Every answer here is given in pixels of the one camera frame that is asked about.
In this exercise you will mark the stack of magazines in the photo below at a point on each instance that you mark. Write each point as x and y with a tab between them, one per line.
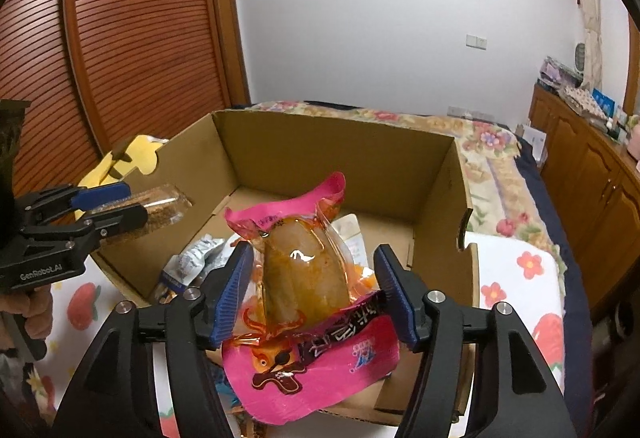
557	73

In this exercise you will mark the white paper bag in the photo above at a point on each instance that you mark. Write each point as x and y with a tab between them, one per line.
532	142

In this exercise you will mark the person's left hand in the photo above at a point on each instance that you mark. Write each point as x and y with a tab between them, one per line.
27	318

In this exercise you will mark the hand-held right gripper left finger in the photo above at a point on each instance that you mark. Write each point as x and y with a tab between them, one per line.
232	298

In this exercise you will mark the dark blue bed sheet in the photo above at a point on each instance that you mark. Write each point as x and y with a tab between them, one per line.
555	208

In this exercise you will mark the yellow plush toy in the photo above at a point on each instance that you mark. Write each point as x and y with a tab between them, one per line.
140	157

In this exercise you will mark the pink chicken snack packet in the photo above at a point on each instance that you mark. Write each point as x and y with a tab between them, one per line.
300	278

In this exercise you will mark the clear brown bar packet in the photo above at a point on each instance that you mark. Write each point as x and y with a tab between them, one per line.
160	205

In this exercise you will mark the blue snack packet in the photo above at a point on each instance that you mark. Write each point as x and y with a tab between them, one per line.
227	383

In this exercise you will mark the small white fan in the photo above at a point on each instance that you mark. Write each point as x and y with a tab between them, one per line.
582	59

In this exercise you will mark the wooden louvered wardrobe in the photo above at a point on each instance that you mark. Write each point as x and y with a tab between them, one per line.
125	42

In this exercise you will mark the white wall socket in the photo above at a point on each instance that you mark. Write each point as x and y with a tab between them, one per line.
467	111

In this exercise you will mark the pink vase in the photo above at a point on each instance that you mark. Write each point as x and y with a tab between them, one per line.
634	137

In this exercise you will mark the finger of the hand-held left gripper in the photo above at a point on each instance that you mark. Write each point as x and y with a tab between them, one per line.
125	218
100	197

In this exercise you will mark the brown cardboard box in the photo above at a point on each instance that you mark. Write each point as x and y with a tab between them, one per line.
325	152

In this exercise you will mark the egg tray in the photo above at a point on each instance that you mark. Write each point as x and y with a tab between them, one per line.
577	100

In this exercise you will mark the silver snack packet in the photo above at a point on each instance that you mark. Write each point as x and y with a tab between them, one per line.
192	258

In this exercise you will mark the wooden cabinet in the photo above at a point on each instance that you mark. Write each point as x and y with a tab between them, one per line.
590	178

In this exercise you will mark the blue box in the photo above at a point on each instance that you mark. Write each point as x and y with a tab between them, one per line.
604	103

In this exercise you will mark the white fruit print blanket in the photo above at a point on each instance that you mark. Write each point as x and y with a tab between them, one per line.
520	283

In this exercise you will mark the wooden door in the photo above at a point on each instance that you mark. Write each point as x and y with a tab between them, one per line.
230	17

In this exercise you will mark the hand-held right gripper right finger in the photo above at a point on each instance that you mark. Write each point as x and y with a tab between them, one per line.
397	303

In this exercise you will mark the white orange snack bag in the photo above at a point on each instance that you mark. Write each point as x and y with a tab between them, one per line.
352	238

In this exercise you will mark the white wall switch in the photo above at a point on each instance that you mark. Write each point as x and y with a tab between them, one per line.
476	41

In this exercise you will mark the floral bedspread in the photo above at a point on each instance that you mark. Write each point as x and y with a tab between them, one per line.
490	152

